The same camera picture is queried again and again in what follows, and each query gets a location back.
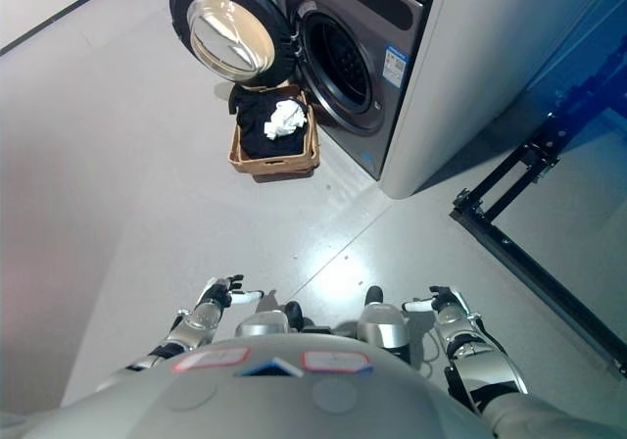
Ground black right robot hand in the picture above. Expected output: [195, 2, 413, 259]
[402, 285, 466, 314]

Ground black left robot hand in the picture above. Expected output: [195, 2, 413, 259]
[204, 274, 265, 309]

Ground black clothes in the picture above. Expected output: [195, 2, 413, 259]
[227, 84, 311, 160]

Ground white cloth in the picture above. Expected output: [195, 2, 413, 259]
[264, 98, 309, 140]

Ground brown laundry basket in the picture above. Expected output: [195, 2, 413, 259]
[227, 83, 322, 178]

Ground dark grey washing machine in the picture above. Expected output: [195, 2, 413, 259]
[254, 0, 442, 181]

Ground silver front-load washing machine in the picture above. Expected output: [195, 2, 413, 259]
[380, 0, 627, 200]

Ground silver left robot leg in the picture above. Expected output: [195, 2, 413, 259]
[234, 300, 315, 340]

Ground silver robot leg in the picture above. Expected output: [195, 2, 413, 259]
[234, 300, 315, 340]
[356, 285, 411, 362]

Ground silver right robot leg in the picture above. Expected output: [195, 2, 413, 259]
[356, 285, 411, 362]

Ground grey robot torso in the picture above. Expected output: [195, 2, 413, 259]
[0, 333, 627, 439]

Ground blue white energy label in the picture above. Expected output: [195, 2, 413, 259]
[382, 42, 409, 87]

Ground round glass washer door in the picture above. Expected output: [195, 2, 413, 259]
[169, 0, 296, 90]

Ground thin cable loop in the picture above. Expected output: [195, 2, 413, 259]
[420, 330, 443, 377]

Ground black metal frame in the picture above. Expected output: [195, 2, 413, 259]
[449, 31, 627, 379]

